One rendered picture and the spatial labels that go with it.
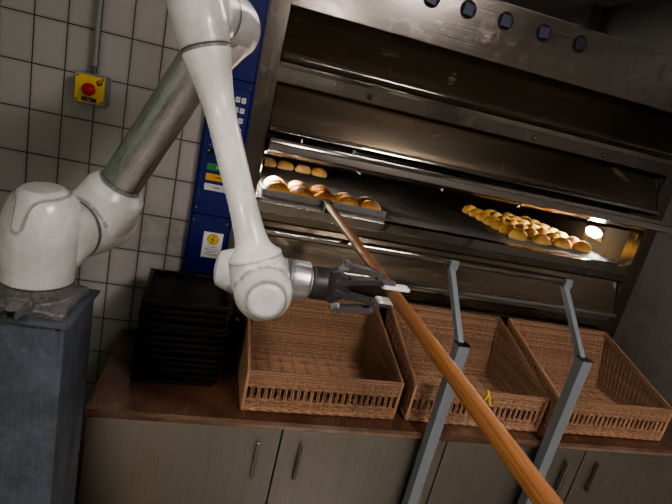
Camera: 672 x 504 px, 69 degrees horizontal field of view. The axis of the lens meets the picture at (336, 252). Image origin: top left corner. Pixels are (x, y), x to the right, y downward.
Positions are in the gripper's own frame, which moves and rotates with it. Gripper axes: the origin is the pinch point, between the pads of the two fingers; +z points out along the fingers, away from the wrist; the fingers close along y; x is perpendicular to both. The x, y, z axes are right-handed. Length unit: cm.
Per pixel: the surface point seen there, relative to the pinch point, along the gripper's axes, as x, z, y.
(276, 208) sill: -88, -21, 3
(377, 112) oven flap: -90, 11, -41
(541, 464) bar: -28, 87, 67
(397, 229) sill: -88, 31, 3
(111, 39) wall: -87, -86, -43
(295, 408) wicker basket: -38, -7, 59
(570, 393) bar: -28, 87, 37
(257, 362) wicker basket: -67, -19, 60
